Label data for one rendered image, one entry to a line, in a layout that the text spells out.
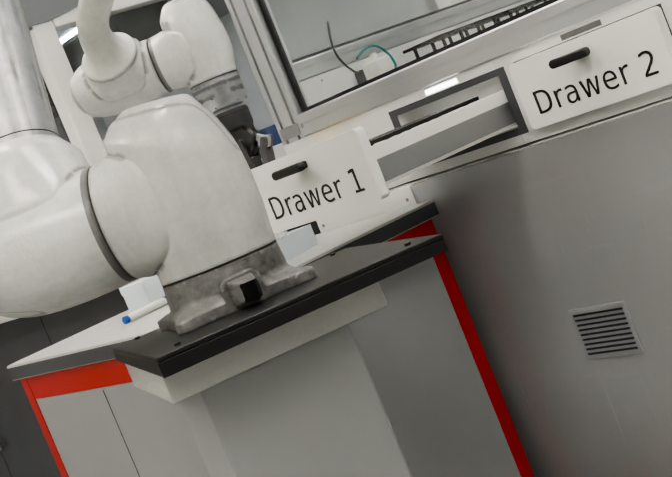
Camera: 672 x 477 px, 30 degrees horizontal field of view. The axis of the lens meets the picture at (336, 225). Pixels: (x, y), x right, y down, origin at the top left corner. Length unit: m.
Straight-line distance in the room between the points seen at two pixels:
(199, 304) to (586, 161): 0.74
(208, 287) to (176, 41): 0.78
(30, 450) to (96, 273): 2.10
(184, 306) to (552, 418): 0.91
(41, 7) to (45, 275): 1.21
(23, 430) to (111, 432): 1.43
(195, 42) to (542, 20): 0.61
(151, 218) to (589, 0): 0.76
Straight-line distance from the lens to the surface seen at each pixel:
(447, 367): 2.18
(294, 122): 2.45
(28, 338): 3.33
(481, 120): 2.00
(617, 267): 2.02
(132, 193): 1.51
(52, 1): 2.71
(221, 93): 2.19
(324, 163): 1.87
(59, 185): 1.57
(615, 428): 2.17
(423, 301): 2.16
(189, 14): 2.20
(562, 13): 1.94
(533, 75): 1.98
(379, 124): 2.27
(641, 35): 1.85
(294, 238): 2.19
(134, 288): 2.38
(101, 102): 2.23
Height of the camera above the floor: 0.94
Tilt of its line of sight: 4 degrees down
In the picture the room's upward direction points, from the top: 22 degrees counter-clockwise
